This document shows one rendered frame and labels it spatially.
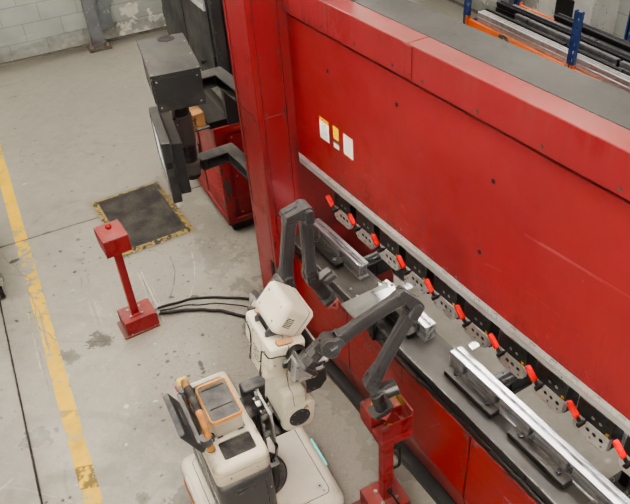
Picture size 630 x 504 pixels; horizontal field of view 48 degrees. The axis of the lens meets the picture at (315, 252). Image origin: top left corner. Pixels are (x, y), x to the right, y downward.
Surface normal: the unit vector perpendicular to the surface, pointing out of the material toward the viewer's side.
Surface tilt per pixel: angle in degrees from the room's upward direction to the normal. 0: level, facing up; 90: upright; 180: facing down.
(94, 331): 0
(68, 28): 90
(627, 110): 0
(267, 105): 90
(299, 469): 0
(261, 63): 90
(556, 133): 90
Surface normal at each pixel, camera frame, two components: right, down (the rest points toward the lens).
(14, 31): 0.44, 0.53
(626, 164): -0.85, 0.37
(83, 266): -0.06, -0.78
